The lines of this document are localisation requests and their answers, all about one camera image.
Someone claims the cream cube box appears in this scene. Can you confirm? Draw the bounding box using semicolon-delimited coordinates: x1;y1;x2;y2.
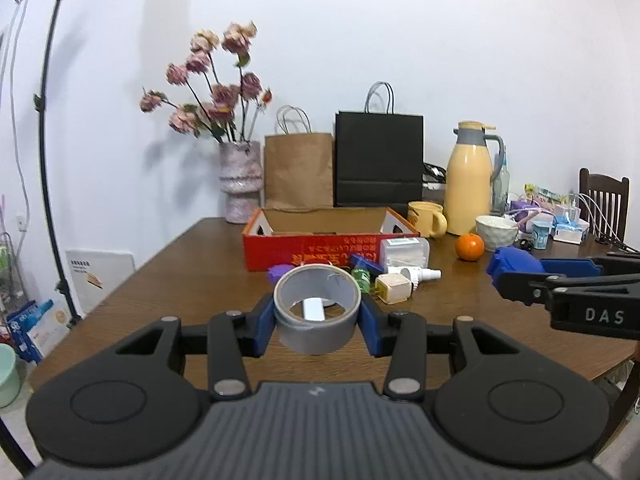
374;273;413;304

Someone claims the purple gear-shaped lid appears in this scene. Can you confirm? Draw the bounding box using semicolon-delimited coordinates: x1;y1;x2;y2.
267;264;294;285

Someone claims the grey duct tape roll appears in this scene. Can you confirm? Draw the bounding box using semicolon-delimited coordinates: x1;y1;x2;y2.
273;263;361;356

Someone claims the white spray bottle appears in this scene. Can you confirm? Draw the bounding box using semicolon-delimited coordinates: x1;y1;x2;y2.
387;266;442;289

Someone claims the clear cotton swab box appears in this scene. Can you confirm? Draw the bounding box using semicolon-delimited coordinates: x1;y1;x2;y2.
378;237;431;269

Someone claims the red cardboard box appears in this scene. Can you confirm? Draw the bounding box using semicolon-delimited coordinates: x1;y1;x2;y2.
242;207;418;271

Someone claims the white textured bowl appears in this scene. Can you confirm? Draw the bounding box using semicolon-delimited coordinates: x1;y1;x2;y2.
475;214;518;252

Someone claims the small white blue cup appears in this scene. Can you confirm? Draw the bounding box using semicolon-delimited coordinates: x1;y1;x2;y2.
532;220;553;250

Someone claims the orange fruit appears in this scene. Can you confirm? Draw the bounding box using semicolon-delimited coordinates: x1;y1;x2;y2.
454;233;485;262

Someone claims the blue white tissue pack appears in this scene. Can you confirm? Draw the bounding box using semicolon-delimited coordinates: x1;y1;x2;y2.
552;219;589;245

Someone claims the yellow thermos jug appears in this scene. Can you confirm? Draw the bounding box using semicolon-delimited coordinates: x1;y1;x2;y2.
444;120;506;236

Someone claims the clear plastic bottle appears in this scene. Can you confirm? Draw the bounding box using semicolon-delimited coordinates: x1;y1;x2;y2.
491;153;510;216

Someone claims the yellow ceramic mug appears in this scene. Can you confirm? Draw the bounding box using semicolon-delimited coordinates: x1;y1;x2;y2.
407;202;448;238

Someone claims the dark wooden chair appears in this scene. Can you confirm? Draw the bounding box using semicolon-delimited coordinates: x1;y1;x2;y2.
578;168;630;242

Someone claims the brown paper bag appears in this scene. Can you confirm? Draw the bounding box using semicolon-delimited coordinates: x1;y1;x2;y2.
264;105;334;210

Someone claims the speckled pink ceramic vase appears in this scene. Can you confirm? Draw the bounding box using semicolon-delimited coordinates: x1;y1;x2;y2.
219;141;264;224

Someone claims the black paper bag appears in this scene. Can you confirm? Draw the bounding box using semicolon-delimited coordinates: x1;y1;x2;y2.
333;81;424;216

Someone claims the white panel on floor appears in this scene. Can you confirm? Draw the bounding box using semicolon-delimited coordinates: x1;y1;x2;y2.
66;249;136;314

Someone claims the blue white carton box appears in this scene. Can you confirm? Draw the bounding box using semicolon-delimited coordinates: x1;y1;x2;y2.
6;299;70;364

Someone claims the dried pink flower bouquet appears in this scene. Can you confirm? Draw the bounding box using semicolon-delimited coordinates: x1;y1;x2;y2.
139;22;273;144

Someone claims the mint green basin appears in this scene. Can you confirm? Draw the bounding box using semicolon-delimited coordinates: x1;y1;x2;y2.
0;344;21;408

